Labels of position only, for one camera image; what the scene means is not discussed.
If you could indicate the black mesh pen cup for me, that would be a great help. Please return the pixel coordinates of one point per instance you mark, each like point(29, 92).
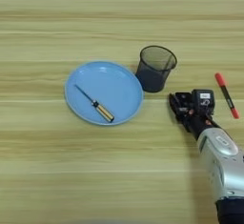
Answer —
point(152, 80)

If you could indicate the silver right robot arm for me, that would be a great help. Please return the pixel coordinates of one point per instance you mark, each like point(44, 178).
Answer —
point(222, 167)

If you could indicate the red and black marker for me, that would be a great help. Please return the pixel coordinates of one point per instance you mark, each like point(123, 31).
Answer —
point(227, 96)

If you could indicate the blue round plate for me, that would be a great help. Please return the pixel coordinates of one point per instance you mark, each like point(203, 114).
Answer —
point(120, 88)

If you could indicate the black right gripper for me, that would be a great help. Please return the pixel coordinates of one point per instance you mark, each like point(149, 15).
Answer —
point(198, 123)

